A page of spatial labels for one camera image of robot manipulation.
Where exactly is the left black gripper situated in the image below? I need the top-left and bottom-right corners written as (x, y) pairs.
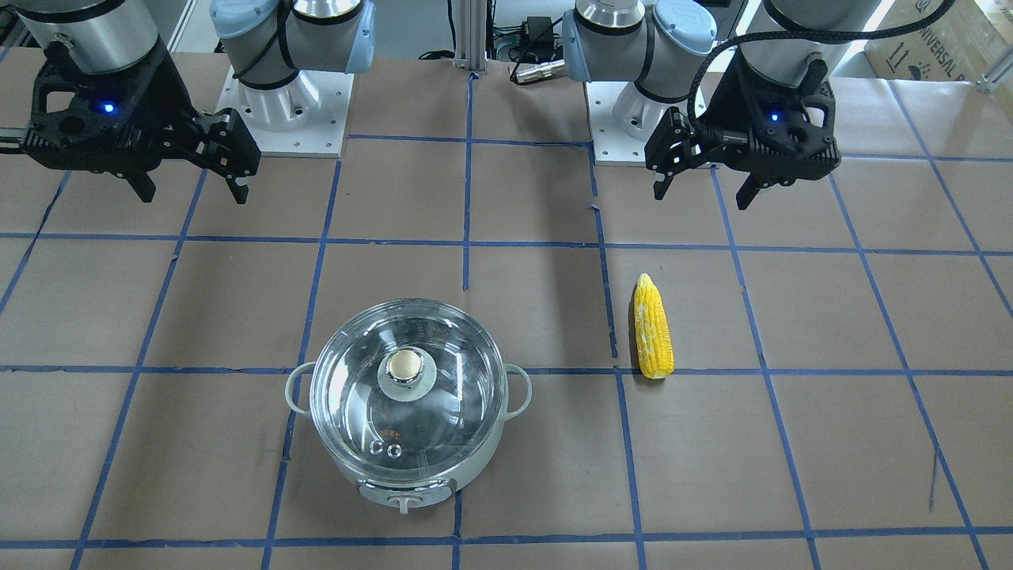
top-left (645, 54), bottom-right (840, 211)

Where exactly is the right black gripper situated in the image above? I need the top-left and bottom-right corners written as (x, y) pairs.
top-left (21, 39), bottom-right (261, 205)

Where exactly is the yellow corn cob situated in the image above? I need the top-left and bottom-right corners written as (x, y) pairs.
top-left (632, 273), bottom-right (676, 380)

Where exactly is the glass pot lid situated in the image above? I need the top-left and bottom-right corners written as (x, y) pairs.
top-left (309, 298), bottom-right (509, 474)

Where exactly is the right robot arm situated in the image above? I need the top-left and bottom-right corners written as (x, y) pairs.
top-left (2, 1), bottom-right (375, 203)

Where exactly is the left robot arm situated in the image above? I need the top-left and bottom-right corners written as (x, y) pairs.
top-left (560, 1), bottom-right (877, 210)

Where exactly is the pale green steel pot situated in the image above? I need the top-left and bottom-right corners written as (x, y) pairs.
top-left (285, 298), bottom-right (533, 515)

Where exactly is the black power adapter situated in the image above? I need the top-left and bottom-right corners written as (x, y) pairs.
top-left (520, 16), bottom-right (555, 50)

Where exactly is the cardboard box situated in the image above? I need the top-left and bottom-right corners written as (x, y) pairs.
top-left (865, 1), bottom-right (1012, 81)

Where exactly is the aluminium frame post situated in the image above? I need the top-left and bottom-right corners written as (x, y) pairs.
top-left (451, 1), bottom-right (492, 75)

